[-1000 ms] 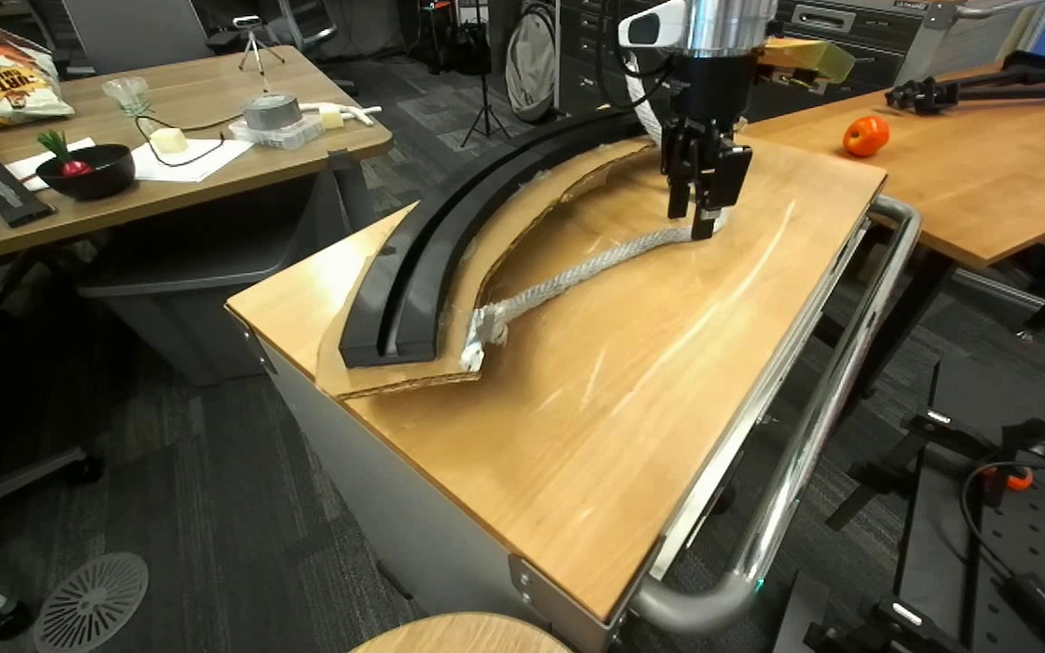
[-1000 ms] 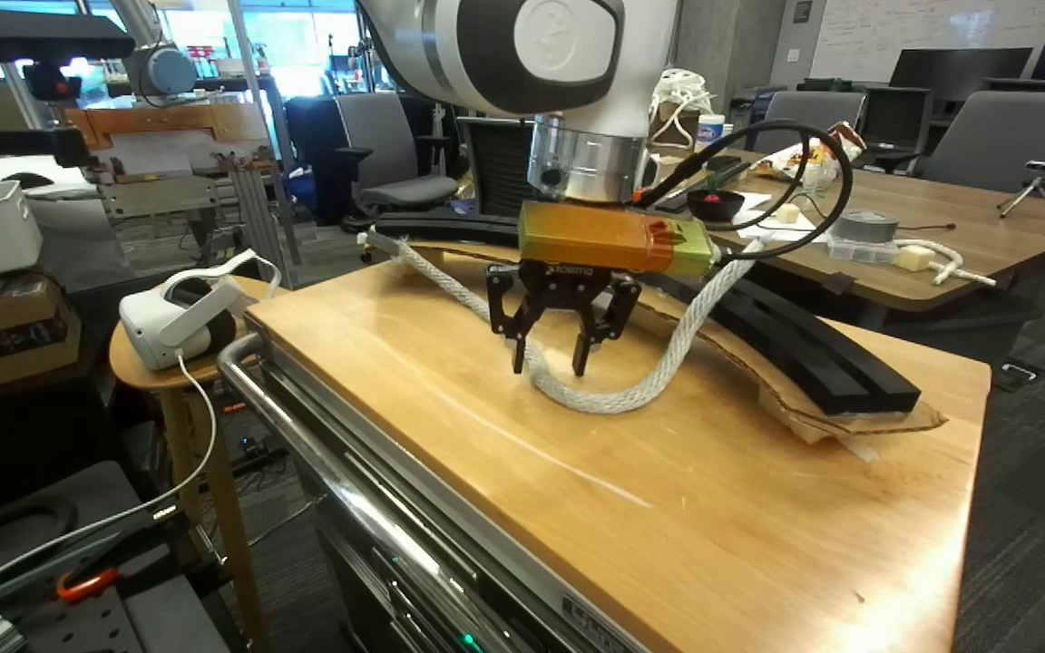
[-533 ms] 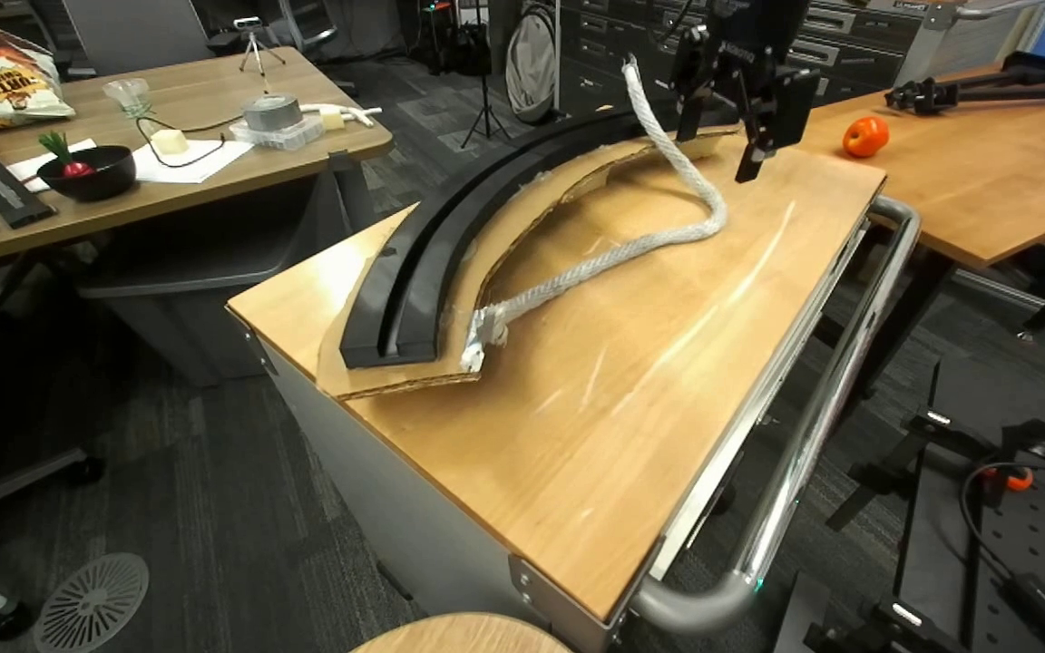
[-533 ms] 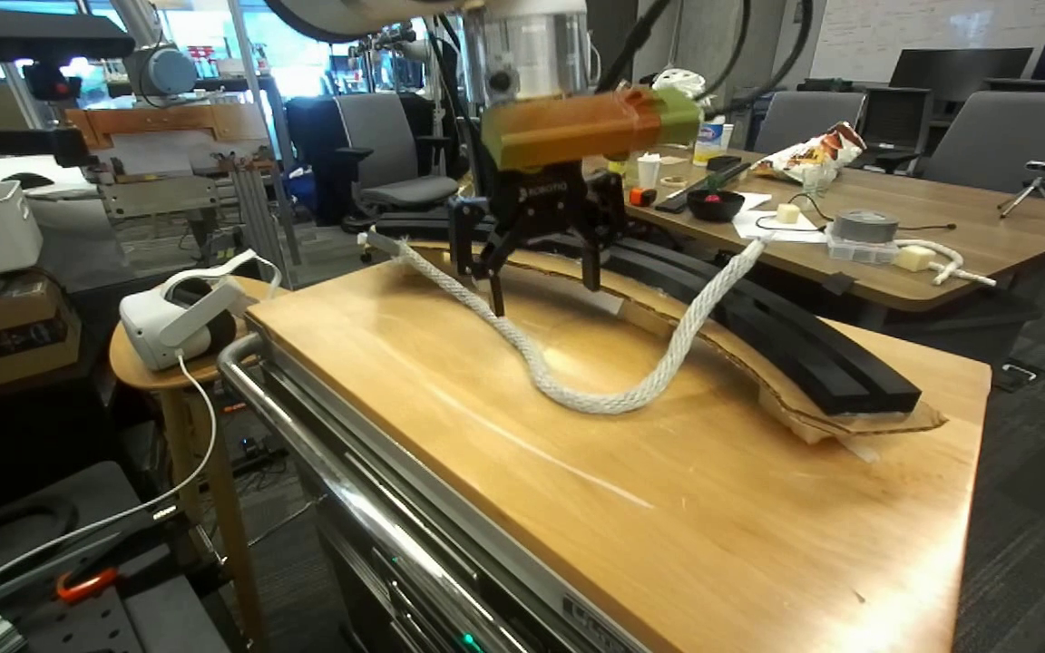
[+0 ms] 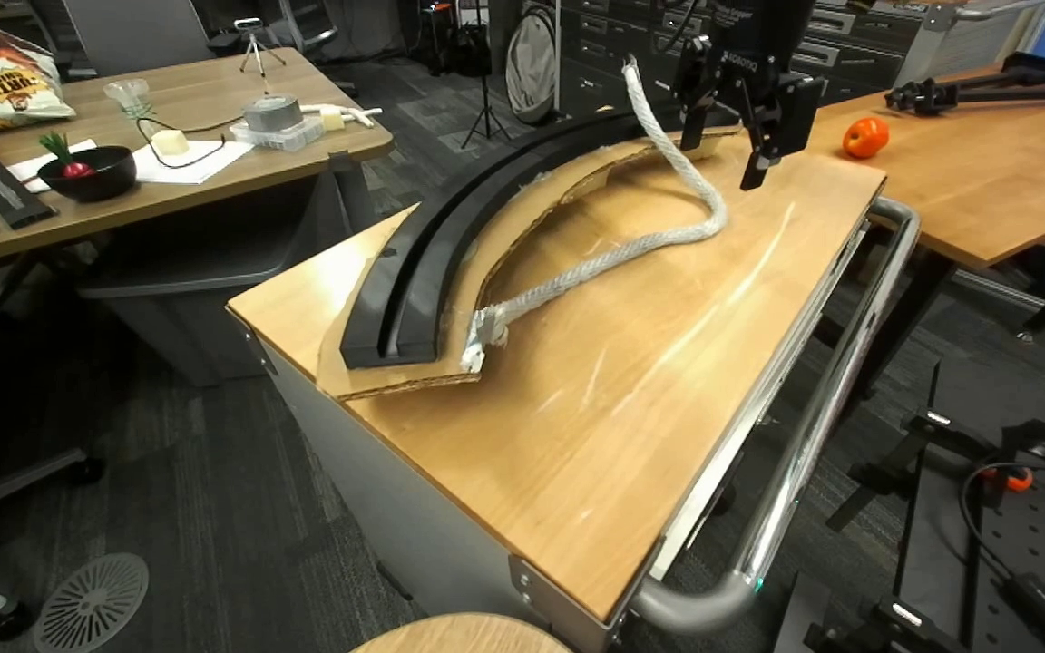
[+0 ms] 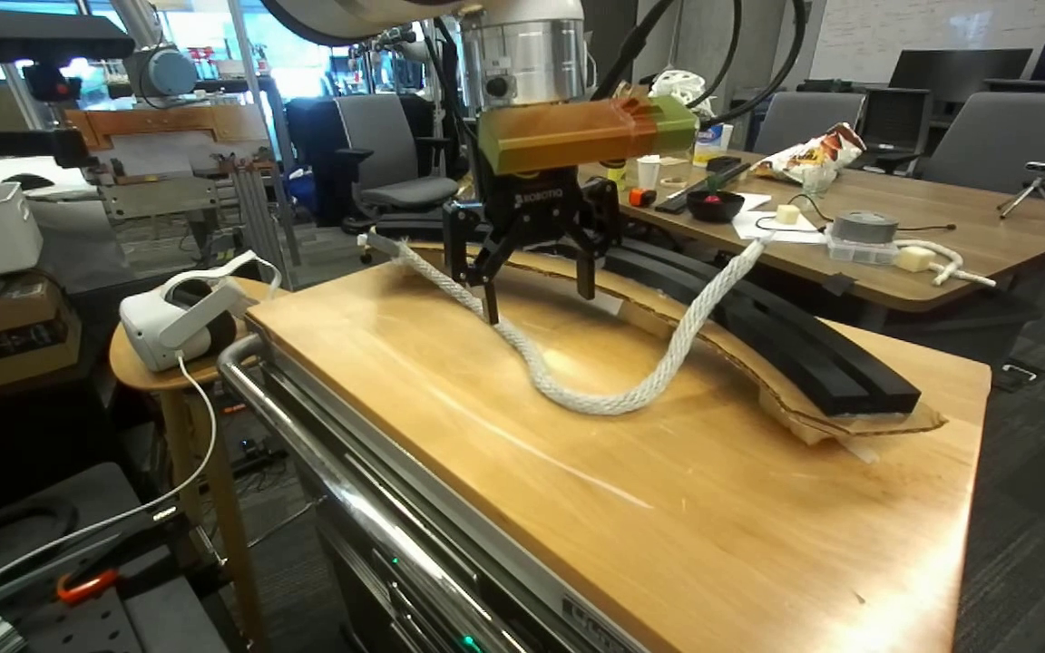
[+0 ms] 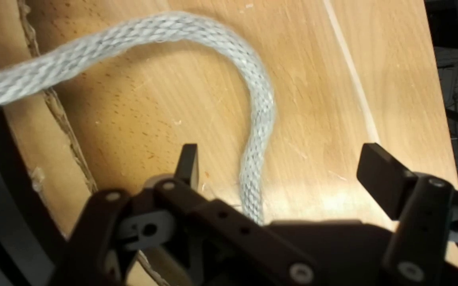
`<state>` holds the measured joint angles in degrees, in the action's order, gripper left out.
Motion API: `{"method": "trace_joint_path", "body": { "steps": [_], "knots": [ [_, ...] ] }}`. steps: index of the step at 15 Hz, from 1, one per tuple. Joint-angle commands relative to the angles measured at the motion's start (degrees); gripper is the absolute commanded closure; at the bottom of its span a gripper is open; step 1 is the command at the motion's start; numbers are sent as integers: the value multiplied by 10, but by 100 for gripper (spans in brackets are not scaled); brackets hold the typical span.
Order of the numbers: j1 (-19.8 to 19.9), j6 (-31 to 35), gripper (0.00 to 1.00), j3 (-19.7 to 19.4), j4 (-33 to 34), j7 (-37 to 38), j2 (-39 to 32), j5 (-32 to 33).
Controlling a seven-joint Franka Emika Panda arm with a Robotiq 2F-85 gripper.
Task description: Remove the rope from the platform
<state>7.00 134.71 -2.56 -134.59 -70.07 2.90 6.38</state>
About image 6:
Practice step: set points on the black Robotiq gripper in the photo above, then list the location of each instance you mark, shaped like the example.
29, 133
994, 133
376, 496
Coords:
529, 202

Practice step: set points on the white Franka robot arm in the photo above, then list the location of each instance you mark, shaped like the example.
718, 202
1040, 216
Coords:
522, 58

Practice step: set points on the curved wooden platform base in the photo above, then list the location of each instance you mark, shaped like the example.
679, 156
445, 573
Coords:
812, 426

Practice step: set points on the small orange object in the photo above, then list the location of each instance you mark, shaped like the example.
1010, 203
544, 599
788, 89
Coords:
641, 196

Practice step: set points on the small white cup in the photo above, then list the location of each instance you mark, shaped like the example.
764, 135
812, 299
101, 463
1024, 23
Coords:
650, 172

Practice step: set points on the black remote control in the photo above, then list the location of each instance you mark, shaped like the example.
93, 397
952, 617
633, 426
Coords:
705, 181

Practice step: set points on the black bowl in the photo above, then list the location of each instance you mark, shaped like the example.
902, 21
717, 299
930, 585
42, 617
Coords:
717, 203

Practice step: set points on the grey fabric office chair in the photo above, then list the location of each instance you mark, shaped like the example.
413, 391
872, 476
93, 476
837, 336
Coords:
837, 112
381, 138

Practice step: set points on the white bottle with blue label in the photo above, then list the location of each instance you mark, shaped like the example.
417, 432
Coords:
713, 146

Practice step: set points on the black office chair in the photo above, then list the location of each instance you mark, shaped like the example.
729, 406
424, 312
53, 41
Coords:
308, 156

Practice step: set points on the white paper sheet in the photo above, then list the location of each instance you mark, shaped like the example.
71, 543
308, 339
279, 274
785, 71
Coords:
788, 230

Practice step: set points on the white and orange chip bag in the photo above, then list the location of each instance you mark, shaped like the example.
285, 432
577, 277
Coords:
819, 149

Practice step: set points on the black curved foam track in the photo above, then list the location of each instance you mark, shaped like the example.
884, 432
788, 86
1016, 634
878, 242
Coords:
837, 382

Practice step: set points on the white VR headset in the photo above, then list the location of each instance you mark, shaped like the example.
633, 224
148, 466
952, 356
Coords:
163, 326

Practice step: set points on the black square chair back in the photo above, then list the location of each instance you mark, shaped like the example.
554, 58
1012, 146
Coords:
895, 116

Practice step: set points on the round wooden stool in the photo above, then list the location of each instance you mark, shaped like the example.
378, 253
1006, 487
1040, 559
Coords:
144, 376

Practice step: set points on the blue grey cylinder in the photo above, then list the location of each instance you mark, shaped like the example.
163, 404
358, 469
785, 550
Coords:
168, 73

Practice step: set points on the long wooden conference table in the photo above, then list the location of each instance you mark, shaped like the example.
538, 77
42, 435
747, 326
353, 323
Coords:
1006, 237

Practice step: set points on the large grey office chair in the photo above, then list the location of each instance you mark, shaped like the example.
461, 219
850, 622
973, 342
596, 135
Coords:
1006, 133

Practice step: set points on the stacked cardboard boxes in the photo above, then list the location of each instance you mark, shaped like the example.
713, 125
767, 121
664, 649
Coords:
0, 339

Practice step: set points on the grey perforated metal plate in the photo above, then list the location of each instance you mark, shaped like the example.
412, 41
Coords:
123, 622

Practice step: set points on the black flat overhead panel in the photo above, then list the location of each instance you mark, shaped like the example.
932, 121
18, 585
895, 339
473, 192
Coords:
28, 34

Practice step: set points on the orange and green camera mount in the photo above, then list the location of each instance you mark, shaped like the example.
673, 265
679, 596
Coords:
569, 133

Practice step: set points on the grey duct tape roll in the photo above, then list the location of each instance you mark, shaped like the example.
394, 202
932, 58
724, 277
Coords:
865, 225

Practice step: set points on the metal frame with wooden board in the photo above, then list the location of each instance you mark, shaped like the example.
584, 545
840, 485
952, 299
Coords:
171, 181

